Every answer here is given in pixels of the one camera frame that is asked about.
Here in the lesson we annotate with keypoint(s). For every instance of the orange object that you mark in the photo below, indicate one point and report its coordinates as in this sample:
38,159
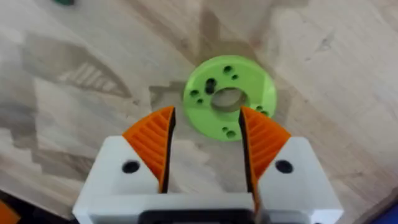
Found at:
7,214

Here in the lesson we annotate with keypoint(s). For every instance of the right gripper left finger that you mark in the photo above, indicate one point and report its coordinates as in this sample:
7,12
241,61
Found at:
149,146

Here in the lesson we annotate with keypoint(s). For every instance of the green disc with holes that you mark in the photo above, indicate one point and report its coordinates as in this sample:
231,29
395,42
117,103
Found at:
217,124

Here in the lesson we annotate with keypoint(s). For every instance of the blue object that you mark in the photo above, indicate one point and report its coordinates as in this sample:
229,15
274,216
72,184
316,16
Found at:
385,216

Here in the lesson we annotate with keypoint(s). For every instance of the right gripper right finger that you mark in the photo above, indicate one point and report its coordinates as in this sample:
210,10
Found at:
270,149

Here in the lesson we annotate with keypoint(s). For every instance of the dark green object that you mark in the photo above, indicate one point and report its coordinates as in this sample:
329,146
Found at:
64,2

